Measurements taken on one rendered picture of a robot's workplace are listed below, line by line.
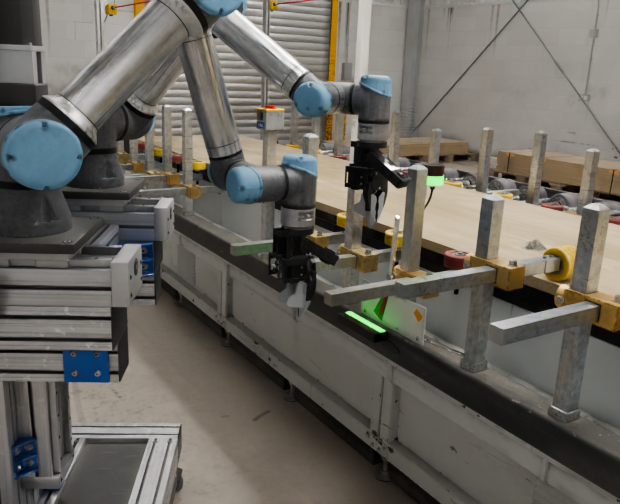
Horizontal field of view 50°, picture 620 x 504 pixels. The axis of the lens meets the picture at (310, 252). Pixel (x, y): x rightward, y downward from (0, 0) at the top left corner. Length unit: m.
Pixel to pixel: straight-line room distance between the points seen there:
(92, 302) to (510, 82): 9.80
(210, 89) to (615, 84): 8.62
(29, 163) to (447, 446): 1.47
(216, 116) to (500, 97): 9.62
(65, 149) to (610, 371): 1.21
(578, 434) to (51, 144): 1.09
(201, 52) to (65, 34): 8.13
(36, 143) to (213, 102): 0.41
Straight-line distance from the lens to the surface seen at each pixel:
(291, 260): 1.41
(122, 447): 2.20
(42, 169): 1.16
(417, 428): 2.22
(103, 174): 1.78
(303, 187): 1.38
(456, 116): 11.50
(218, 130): 1.42
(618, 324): 1.33
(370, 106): 1.58
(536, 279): 1.67
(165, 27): 1.22
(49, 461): 1.81
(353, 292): 1.55
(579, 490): 1.52
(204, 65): 1.40
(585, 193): 2.67
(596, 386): 1.66
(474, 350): 1.57
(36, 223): 1.31
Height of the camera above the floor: 1.36
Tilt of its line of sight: 16 degrees down
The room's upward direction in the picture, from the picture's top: 2 degrees clockwise
